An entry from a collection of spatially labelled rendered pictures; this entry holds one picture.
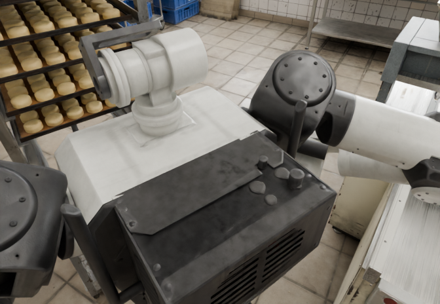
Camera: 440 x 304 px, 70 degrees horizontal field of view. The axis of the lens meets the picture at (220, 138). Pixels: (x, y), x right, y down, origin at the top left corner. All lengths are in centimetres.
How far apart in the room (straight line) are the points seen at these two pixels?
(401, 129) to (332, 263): 148
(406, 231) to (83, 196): 92
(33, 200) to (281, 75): 33
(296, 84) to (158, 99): 19
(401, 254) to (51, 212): 89
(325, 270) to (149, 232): 166
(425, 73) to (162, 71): 121
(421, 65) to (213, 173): 119
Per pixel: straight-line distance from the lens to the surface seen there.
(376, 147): 53
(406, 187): 112
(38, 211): 34
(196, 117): 42
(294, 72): 45
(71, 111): 109
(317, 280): 188
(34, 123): 109
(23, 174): 35
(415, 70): 145
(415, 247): 106
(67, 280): 198
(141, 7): 98
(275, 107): 44
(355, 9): 469
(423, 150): 55
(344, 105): 51
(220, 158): 36
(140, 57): 35
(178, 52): 35
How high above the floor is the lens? 162
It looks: 40 degrees down
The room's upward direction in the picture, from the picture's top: straight up
